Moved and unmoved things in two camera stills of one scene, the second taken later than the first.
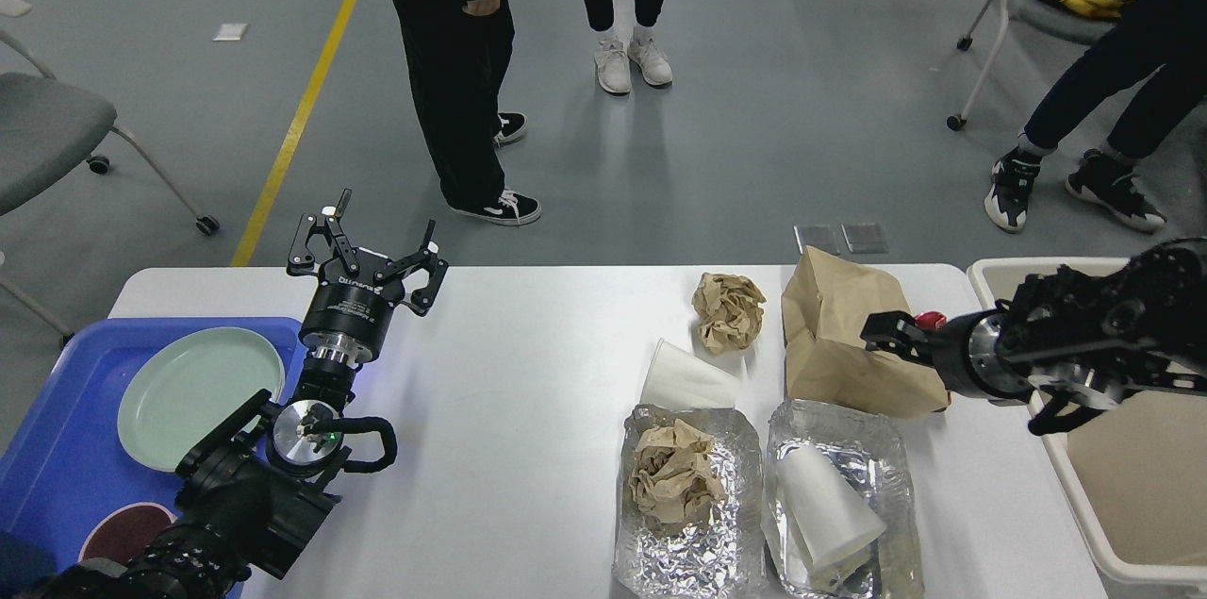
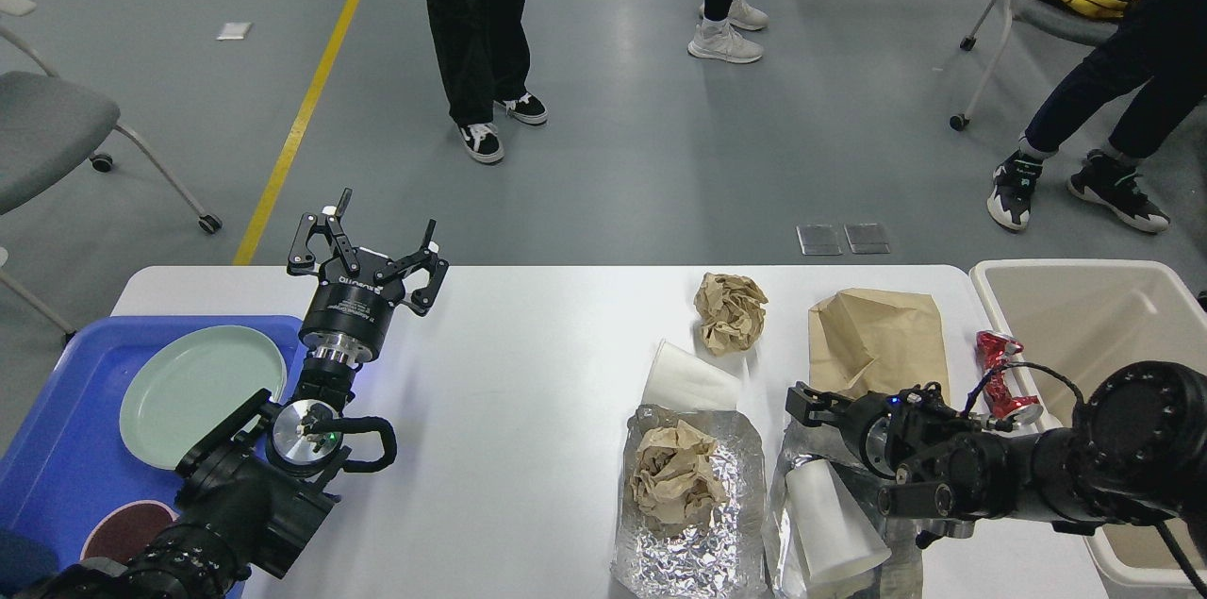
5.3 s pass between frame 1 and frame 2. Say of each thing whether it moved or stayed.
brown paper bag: moved
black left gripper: stayed
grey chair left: stayed
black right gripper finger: moved
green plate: stayed
